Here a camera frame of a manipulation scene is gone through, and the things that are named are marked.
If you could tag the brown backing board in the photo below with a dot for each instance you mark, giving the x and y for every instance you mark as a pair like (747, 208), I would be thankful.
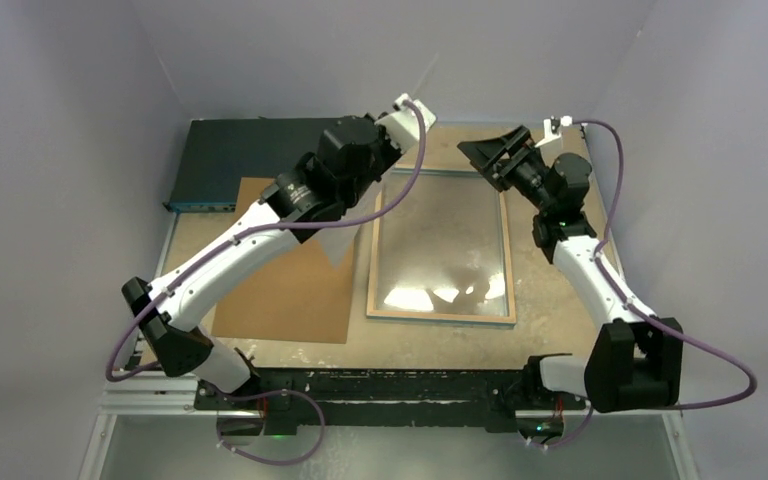
(298, 296)

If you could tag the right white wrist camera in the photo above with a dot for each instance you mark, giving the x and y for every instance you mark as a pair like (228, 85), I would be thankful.
(553, 129)

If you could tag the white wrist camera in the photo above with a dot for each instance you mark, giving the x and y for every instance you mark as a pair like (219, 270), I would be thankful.
(553, 129)
(401, 125)

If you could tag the black aluminium mounting rail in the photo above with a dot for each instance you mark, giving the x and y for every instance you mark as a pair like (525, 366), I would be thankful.
(497, 401)

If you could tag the hot air balloon photo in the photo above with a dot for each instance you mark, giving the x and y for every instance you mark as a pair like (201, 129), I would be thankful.
(335, 242)

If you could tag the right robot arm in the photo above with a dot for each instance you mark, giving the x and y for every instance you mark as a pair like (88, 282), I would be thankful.
(633, 364)

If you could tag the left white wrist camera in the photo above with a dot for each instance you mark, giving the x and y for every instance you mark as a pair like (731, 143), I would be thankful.
(401, 125)

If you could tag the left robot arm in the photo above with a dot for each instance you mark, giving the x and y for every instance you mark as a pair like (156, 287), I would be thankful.
(169, 309)

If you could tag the dark blue flat box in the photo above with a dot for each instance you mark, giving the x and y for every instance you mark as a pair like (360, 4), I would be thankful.
(218, 153)

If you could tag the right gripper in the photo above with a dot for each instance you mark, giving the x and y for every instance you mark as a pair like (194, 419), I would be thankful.
(488, 155)

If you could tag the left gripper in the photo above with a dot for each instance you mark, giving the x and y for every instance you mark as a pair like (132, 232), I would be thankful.
(392, 150)

